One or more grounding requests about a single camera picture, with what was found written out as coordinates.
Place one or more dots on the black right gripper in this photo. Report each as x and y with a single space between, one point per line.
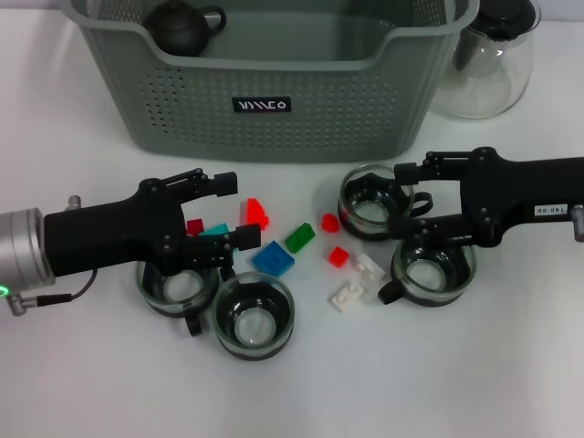
511 196

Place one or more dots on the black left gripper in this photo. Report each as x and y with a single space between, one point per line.
105 232

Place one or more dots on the glass teacup with black sleeve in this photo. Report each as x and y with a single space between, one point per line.
253 319
365 210
178 292
433 278

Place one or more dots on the grey-green perforated storage bin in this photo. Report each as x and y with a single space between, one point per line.
319 114

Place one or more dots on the tall red wedge brick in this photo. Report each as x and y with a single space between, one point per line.
255 214

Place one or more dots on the teal square plate brick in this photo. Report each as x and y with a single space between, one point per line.
216 229

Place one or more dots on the dark red long brick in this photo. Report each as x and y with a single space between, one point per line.
195 226

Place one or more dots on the blue square plate brick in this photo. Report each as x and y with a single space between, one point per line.
274 259

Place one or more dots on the green rectangular brick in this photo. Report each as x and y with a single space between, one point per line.
299 237

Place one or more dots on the white plate brick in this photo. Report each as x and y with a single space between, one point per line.
369 267
346 296

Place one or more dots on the small red slope brick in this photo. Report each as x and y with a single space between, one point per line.
329 223

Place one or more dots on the small red cube brick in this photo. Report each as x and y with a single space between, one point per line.
338 257

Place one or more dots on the glass carafe with black lid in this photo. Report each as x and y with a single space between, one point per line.
493 82

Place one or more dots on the black ceramic teapot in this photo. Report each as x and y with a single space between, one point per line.
178 32

